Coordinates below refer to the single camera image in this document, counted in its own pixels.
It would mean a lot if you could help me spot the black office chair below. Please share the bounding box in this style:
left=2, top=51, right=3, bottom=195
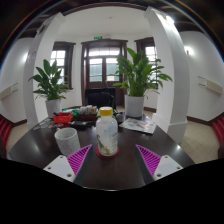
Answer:
left=84, top=87, right=118, bottom=110

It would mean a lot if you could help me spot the grey round ball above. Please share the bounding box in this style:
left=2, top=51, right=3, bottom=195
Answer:
left=115, top=112, right=125, bottom=124

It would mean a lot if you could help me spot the wide dark-framed window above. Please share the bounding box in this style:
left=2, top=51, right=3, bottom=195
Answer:
left=49, top=41, right=77, bottom=90

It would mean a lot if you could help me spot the red plastic box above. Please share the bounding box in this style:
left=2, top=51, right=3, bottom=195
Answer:
left=52, top=111, right=75, bottom=125

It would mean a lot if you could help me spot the dark wooden double door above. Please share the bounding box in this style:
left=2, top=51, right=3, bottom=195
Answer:
left=80, top=38, right=129, bottom=108

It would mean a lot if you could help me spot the white speckled mug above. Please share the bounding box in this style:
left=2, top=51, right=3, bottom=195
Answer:
left=54, top=127, right=82, bottom=157

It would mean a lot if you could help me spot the red carpeted staircase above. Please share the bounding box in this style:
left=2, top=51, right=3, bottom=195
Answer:
left=0, top=114, right=15, bottom=148

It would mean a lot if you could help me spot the narrow dark-framed window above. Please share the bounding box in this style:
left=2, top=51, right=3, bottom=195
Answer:
left=134, top=37, right=158, bottom=84

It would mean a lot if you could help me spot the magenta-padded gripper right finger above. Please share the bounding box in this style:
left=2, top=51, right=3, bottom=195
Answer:
left=134, top=143, right=184, bottom=186

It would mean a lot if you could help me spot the yellow-capped clear drink bottle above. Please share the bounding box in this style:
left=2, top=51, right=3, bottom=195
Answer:
left=95, top=106, right=119, bottom=157

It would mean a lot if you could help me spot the printed paper leaflet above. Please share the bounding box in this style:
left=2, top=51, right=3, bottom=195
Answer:
left=118, top=117, right=157, bottom=135

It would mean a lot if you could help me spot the small potted plant white pot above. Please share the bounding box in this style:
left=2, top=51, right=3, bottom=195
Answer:
left=28, top=59, right=71, bottom=118

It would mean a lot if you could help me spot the large potted plant white pot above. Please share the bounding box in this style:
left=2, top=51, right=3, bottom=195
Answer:
left=112, top=47, right=173, bottom=118

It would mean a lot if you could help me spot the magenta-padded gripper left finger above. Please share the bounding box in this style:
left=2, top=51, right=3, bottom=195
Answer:
left=43, top=143, right=94, bottom=186

